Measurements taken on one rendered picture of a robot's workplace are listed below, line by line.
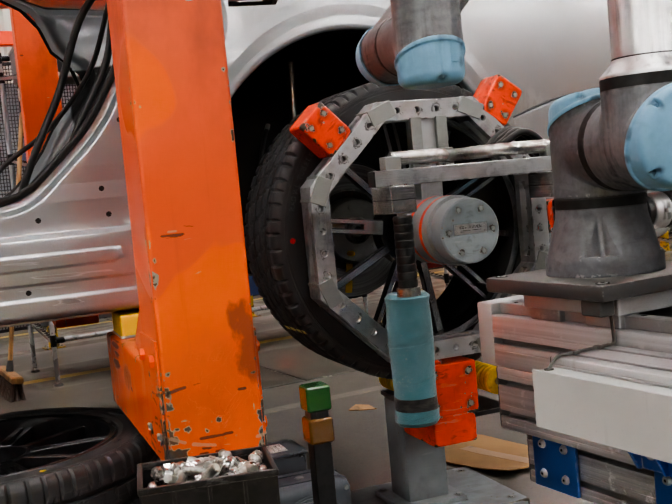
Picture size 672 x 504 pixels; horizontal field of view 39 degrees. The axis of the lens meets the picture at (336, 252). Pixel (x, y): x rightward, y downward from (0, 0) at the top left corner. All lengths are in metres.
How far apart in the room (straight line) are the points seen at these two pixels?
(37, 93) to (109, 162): 2.23
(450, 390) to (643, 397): 1.05
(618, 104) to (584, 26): 1.42
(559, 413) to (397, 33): 0.46
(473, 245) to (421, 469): 0.59
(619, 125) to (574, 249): 0.19
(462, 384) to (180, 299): 0.73
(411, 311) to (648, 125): 0.86
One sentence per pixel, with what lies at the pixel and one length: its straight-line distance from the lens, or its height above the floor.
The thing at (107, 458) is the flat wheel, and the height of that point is 0.50.
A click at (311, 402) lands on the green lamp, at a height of 0.64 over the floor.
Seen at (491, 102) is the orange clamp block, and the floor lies 1.10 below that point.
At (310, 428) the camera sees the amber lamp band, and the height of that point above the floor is 0.60.
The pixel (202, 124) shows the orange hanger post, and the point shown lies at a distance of 1.57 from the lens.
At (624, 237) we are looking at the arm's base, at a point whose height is 0.86.
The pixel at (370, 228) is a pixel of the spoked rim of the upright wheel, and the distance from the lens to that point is 2.06.
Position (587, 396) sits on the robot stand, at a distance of 1.09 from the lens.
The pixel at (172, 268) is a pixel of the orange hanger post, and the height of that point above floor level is 0.85.
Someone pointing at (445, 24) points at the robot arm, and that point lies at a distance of 1.05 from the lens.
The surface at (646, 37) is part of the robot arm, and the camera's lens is 1.14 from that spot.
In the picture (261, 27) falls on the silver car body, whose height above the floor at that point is 1.32.
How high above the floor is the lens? 0.96
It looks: 4 degrees down
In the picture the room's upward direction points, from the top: 5 degrees counter-clockwise
